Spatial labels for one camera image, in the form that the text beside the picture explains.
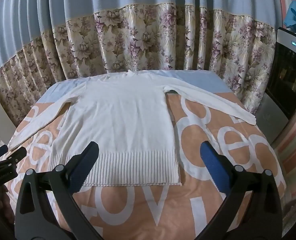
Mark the white knit sweater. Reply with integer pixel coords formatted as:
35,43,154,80
8,71,256,187

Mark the black silver appliance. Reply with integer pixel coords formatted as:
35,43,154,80
256,28,296,143

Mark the blue floral curtain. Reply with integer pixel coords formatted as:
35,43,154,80
0,0,282,125

